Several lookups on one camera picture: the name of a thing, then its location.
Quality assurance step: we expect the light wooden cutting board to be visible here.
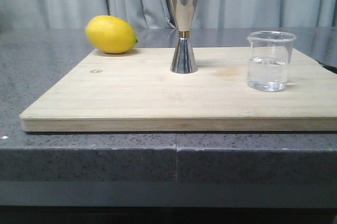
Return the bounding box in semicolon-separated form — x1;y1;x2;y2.
20;47;336;132

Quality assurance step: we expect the clear glass beaker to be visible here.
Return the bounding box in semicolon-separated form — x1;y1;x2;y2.
247;30;296;92

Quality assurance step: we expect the yellow lemon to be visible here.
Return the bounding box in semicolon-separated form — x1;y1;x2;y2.
85;15;138;54

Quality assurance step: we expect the silver steel jigger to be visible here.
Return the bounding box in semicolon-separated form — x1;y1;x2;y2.
169;0;198;74

